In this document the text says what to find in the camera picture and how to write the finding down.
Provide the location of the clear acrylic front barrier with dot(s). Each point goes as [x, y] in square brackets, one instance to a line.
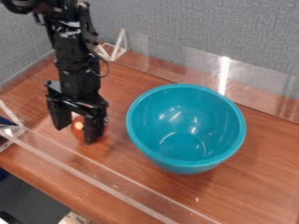
[100, 193]

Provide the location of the blue plastic bowl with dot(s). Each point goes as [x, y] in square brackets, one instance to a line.
[187, 127]

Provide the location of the clear acrylic left barrier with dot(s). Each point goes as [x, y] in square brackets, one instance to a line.
[23, 48]

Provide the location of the red and white toy mushroom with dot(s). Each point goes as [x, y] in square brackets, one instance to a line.
[77, 128]

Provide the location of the clear acrylic back barrier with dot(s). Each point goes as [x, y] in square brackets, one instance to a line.
[252, 86]

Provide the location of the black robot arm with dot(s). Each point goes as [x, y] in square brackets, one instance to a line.
[64, 17]

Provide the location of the clear acrylic left bracket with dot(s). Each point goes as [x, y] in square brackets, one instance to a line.
[9, 122]

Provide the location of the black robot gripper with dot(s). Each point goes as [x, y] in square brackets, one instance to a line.
[73, 93]

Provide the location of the clear acrylic barrier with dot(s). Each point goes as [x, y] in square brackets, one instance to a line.
[23, 48]
[100, 193]
[252, 86]

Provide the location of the clear acrylic corner bracket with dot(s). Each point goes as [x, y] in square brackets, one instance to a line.
[112, 51]

